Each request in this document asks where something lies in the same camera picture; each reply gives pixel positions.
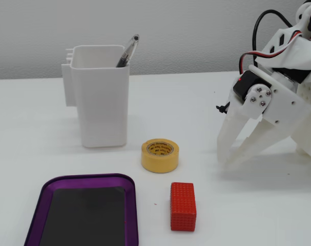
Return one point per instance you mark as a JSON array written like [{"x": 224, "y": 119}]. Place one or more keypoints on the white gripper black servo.
[{"x": 283, "y": 102}]

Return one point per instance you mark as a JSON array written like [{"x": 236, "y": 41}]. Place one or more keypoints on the yellow masking tape roll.
[{"x": 159, "y": 161}]

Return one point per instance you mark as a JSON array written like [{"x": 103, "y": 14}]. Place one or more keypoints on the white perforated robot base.
[{"x": 310, "y": 128}]

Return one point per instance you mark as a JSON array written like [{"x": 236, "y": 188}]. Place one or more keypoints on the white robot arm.
[{"x": 296, "y": 53}]

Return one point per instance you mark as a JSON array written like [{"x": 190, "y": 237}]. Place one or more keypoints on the purple metal tray box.
[{"x": 46, "y": 192}]

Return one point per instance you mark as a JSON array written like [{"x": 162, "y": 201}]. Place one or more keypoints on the red studded rectangular block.
[{"x": 183, "y": 207}]

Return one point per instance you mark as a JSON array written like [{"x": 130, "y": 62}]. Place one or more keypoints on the clear black ballpoint pen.
[{"x": 127, "y": 50}]

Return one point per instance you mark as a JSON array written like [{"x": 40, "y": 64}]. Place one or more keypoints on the white plastic pen holder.
[{"x": 101, "y": 102}]

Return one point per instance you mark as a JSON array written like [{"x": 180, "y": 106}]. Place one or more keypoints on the black pad inside tray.
[{"x": 86, "y": 217}]

